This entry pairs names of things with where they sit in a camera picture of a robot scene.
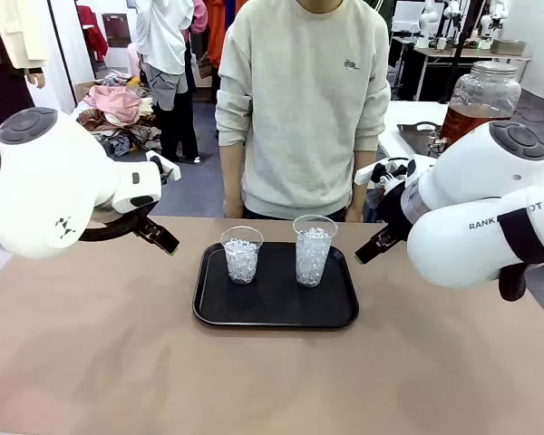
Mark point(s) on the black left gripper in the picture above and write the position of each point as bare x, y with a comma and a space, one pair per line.
141, 216

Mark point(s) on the dark tray under dispenser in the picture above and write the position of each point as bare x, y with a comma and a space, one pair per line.
414, 136

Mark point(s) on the person in grey sweatshirt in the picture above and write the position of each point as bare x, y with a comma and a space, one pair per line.
299, 99

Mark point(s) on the background work table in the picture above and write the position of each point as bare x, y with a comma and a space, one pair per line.
471, 54

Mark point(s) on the white side table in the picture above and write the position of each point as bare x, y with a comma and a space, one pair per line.
412, 113

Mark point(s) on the mannequin white shirt grey shorts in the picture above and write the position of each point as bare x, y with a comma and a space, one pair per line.
168, 54

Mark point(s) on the hanging pink garment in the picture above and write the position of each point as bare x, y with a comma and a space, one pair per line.
198, 16

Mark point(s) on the person in orange top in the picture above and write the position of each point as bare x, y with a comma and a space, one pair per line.
217, 31

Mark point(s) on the grey metal box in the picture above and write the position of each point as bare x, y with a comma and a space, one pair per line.
508, 47

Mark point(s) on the black plastic serving tray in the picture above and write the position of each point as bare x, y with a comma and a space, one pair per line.
276, 299

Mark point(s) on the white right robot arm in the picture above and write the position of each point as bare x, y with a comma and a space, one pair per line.
471, 226

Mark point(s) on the person's left hand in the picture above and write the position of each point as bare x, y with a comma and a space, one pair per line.
355, 213

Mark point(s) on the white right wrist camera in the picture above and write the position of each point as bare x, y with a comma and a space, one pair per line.
385, 170

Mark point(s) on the dark wall panel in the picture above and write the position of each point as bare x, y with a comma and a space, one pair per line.
116, 30

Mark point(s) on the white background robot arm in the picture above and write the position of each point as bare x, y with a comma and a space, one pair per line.
492, 20
428, 12

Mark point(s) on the mannequin cream jacket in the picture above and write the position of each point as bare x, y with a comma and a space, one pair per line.
9, 54

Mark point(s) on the person's right hand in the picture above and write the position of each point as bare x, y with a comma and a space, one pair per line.
234, 209

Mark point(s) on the black slanted pole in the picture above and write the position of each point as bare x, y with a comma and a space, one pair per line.
464, 41

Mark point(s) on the tall clear iced cup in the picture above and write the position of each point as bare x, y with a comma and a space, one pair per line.
314, 254

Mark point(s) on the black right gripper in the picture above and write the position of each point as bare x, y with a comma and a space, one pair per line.
395, 208

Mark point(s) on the person's left forearm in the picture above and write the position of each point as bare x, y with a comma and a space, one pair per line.
363, 176

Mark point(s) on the hanging red garment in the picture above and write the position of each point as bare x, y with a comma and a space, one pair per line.
93, 34

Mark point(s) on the glass drink dispenser jar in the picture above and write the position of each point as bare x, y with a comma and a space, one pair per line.
480, 95

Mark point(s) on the pile of mixed clothes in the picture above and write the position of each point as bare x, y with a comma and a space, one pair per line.
118, 113

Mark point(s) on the person's right forearm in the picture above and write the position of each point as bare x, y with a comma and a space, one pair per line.
232, 172

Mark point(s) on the short clear iced cup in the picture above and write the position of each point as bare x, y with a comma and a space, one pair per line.
241, 260

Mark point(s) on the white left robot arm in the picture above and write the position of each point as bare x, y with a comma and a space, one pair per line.
45, 190

